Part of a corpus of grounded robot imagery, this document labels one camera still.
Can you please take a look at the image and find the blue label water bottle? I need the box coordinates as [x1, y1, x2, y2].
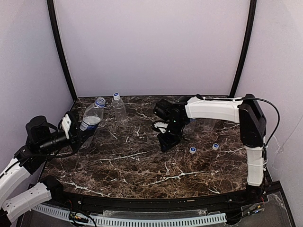
[183, 118, 196, 135]

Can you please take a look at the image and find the pepsi label bottle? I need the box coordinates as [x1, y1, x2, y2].
[80, 97, 106, 149]

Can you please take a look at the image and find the clear plastic bottle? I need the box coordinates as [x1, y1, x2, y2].
[203, 118, 216, 131]

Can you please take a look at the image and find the white blue bottle cap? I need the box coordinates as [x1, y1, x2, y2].
[212, 143, 219, 150]

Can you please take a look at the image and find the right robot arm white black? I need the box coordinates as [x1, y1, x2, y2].
[153, 94, 267, 188]

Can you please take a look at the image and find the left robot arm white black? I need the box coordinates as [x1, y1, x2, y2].
[0, 112, 82, 227]

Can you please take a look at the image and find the clear bottle at back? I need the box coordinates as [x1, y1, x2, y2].
[112, 98, 128, 127]

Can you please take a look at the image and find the left camera black cable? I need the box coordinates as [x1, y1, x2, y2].
[28, 118, 79, 158]

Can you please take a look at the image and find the camera black cable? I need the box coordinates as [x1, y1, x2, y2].
[250, 98, 280, 166]
[28, 118, 79, 158]

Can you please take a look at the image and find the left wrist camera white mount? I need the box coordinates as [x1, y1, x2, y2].
[61, 113, 72, 140]

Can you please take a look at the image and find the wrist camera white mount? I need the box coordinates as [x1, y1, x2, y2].
[151, 121, 168, 133]
[61, 113, 72, 140]

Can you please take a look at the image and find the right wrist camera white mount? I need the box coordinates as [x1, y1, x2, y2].
[151, 121, 168, 133]

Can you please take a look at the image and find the white slotted cable duct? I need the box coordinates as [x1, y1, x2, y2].
[32, 204, 227, 227]

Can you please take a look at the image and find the black front table rail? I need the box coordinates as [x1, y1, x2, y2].
[40, 175, 273, 216]

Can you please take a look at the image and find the right camera black cable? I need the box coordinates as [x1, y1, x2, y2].
[250, 98, 280, 166]

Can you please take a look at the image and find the left black frame post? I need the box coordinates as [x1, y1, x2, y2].
[46, 0, 78, 103]

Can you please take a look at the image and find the black frame post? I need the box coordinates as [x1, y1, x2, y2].
[229, 0, 257, 98]
[46, 0, 78, 103]

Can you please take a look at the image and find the right black frame post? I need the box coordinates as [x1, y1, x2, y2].
[229, 0, 257, 98]

